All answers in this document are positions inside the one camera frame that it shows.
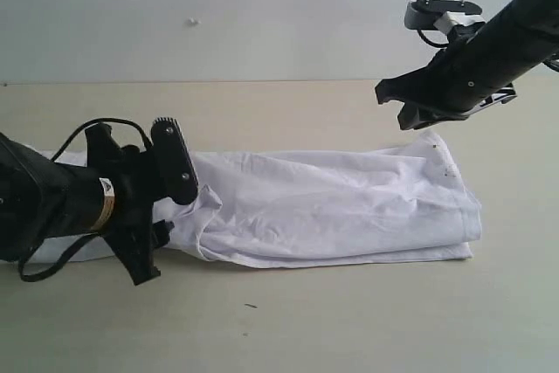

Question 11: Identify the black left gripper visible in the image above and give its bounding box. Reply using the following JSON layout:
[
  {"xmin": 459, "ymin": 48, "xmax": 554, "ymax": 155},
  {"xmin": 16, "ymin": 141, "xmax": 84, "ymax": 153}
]
[{"xmin": 83, "ymin": 124, "xmax": 175, "ymax": 286}]

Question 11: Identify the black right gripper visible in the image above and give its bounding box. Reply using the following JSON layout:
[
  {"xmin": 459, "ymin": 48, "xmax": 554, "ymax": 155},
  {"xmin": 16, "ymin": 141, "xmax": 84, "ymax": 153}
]
[{"xmin": 375, "ymin": 27, "xmax": 517, "ymax": 130}]

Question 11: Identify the white t-shirt red lettering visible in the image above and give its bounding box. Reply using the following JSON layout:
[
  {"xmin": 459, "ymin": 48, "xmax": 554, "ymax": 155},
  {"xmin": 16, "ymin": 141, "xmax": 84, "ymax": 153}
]
[{"xmin": 21, "ymin": 128, "xmax": 484, "ymax": 271}]

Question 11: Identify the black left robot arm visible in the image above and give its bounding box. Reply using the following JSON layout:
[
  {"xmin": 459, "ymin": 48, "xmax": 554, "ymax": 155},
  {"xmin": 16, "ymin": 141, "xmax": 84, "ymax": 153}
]
[{"xmin": 1, "ymin": 122, "xmax": 170, "ymax": 285}]

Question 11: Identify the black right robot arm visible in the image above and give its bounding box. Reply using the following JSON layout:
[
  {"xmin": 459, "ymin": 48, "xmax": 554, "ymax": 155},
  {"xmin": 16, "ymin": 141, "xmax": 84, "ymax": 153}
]
[{"xmin": 375, "ymin": 0, "xmax": 558, "ymax": 130}]

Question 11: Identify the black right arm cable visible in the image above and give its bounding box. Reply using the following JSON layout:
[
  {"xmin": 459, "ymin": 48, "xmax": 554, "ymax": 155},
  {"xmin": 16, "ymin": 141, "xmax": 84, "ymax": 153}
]
[{"xmin": 414, "ymin": 30, "xmax": 451, "ymax": 49}]

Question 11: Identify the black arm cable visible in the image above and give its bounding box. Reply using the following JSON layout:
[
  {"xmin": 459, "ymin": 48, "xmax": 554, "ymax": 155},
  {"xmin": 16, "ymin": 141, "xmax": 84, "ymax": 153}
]
[
  {"xmin": 17, "ymin": 117, "xmax": 154, "ymax": 283},
  {"xmin": 414, "ymin": 30, "xmax": 451, "ymax": 49}
]

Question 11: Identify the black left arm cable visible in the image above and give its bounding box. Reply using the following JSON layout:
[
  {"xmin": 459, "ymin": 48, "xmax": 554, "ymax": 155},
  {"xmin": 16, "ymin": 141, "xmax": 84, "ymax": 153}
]
[{"xmin": 17, "ymin": 117, "xmax": 154, "ymax": 283}]

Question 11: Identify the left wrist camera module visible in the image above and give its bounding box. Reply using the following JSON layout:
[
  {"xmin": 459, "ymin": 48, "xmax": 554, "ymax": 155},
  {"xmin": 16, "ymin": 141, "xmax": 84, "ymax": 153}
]
[{"xmin": 150, "ymin": 117, "xmax": 198, "ymax": 205}]

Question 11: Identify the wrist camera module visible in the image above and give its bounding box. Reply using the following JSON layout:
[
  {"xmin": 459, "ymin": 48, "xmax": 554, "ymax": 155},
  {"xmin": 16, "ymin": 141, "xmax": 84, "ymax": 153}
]
[
  {"xmin": 404, "ymin": 0, "xmax": 485, "ymax": 35},
  {"xmin": 150, "ymin": 117, "xmax": 198, "ymax": 205}
]

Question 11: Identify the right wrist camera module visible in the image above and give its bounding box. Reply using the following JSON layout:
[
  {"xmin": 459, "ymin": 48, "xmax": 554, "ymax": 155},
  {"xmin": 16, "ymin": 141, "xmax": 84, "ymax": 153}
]
[{"xmin": 404, "ymin": 0, "xmax": 485, "ymax": 35}]

